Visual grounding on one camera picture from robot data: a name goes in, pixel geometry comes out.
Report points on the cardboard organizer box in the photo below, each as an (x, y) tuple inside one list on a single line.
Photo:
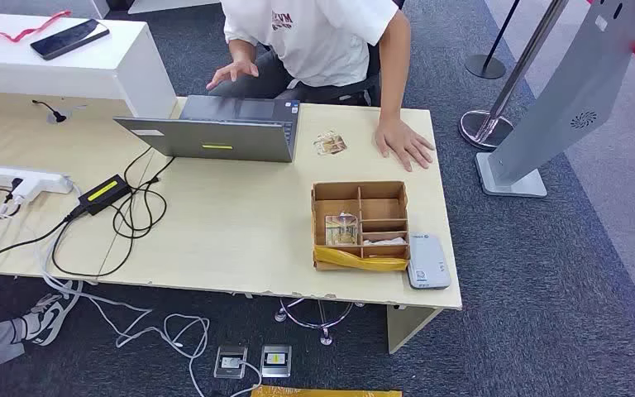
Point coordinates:
[(378, 208)]

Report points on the grey laptop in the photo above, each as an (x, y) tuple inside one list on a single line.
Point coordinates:
[(213, 140)]

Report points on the chrome stool base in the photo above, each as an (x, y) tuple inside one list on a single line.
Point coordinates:
[(326, 340)]

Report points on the person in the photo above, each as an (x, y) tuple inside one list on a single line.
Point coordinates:
[(43, 318), (317, 38)]

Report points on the white board base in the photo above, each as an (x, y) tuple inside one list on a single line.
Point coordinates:
[(169, 4)]

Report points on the white power strip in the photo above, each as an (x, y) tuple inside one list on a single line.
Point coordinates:
[(21, 176)]

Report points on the grey cabinet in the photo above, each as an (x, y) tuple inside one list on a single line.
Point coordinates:
[(38, 6)]

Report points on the person's left hand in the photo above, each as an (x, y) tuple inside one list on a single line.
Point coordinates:
[(402, 141)]

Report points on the black smartphone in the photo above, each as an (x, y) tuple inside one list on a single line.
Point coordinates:
[(68, 39)]

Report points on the person's left forearm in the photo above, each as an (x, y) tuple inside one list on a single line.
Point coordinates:
[(394, 77)]

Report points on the white paper slip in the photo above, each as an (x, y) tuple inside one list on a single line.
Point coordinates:
[(383, 241)]

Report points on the white plug adapter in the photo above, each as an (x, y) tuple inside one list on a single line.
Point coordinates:
[(28, 193)]

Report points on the grey kiosk stand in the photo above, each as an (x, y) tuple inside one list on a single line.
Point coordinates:
[(569, 93)]

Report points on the chrome stanchion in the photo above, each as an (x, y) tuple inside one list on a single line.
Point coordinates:
[(484, 131)]

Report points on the black stanchion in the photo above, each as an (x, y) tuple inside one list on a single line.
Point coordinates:
[(484, 67)]

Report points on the floor socket with white plug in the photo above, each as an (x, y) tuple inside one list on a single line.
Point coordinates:
[(231, 361)]

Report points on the person's right hand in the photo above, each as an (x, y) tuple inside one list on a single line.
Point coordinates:
[(235, 70)]

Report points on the wooden desk side panel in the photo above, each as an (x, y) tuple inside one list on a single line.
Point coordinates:
[(405, 326)]

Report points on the floor socket with yellow label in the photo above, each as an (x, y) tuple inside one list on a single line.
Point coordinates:
[(276, 360)]

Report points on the black power brick yellow label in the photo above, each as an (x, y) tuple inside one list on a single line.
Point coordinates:
[(104, 193)]

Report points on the white card reader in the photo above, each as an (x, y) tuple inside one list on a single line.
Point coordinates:
[(428, 263)]

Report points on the person's right forearm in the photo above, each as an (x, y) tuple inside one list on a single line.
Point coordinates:
[(242, 50)]

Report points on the yellow floor tape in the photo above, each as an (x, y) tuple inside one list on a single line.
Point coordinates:
[(328, 392)]

